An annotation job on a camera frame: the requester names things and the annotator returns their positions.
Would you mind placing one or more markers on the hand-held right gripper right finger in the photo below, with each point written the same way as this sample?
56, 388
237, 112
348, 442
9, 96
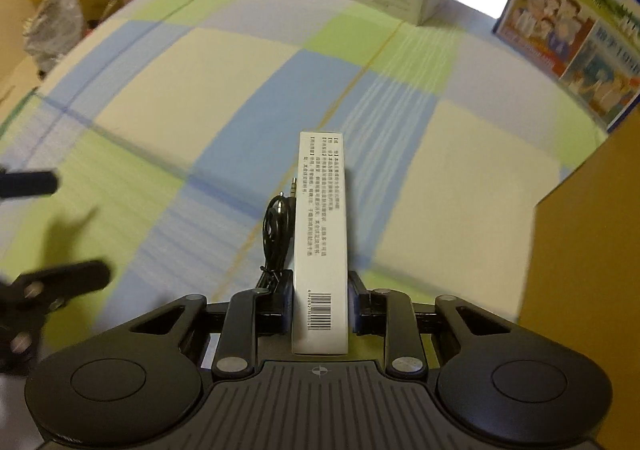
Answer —
356, 302

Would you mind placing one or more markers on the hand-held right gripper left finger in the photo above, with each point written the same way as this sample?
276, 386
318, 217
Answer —
281, 302

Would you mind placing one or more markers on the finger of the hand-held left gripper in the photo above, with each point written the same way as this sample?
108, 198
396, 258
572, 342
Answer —
75, 277
30, 184

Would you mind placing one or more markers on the long white box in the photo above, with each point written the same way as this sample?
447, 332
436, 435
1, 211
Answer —
320, 230

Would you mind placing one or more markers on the brown cardboard box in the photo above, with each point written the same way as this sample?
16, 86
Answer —
585, 255

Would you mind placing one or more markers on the checked cloth desktop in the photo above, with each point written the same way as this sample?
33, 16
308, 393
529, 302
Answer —
200, 79

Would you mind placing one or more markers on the crinkled white plastic bag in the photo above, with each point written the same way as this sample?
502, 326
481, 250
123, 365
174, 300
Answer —
55, 24

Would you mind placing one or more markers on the blue milk carton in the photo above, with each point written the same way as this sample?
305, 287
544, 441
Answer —
565, 19

